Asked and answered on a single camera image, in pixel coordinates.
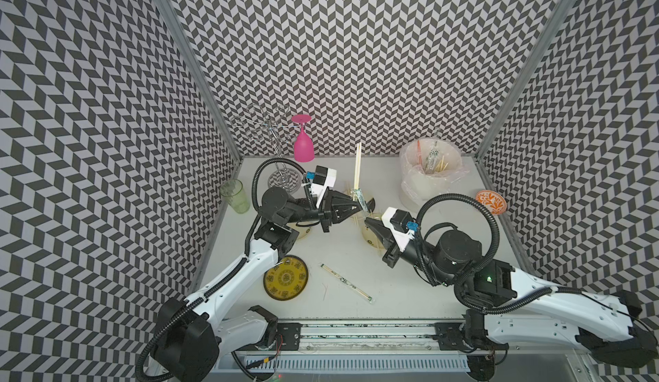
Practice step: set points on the pink plastic goblet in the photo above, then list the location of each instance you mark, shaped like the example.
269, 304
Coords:
303, 148

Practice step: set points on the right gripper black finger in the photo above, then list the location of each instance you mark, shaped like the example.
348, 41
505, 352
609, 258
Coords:
384, 237
377, 226

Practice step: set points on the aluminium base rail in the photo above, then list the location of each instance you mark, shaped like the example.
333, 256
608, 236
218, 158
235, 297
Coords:
261, 346

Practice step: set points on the white bin with plastic bag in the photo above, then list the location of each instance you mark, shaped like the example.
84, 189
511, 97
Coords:
417, 187

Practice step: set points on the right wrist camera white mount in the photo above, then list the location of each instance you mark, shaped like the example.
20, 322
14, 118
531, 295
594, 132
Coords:
402, 226

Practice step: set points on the cream plate with dark mark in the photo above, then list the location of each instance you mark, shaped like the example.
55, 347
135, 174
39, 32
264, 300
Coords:
370, 200

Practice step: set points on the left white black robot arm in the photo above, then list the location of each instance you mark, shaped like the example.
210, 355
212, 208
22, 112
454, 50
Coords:
231, 284

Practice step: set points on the green wrapped chopsticks pair left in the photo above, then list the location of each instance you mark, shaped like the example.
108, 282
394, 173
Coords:
359, 197

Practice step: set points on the cream plate left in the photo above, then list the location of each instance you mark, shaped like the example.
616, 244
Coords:
303, 231

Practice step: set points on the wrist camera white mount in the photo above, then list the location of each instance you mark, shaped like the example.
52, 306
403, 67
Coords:
402, 226
321, 180

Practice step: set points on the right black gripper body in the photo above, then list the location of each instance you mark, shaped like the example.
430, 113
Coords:
414, 256

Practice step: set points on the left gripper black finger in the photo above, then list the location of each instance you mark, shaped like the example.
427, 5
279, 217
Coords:
344, 202
339, 215

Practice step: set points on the green translucent plastic cup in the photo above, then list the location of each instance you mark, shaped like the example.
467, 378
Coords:
233, 192

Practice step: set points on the small orange patterned dish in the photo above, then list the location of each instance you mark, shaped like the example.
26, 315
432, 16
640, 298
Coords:
493, 201

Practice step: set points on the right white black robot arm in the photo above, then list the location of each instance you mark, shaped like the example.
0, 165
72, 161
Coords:
505, 304

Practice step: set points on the dark yellow patterned plate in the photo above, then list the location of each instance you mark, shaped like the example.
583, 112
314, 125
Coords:
287, 280

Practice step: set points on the metal wire cup rack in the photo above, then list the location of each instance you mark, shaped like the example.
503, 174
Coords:
267, 127

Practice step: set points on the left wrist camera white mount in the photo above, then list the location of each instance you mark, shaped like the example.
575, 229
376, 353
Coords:
321, 180

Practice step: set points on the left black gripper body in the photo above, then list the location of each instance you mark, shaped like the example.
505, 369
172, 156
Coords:
325, 212

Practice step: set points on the cream plate centre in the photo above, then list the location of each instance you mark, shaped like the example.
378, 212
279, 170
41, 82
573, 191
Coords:
369, 236

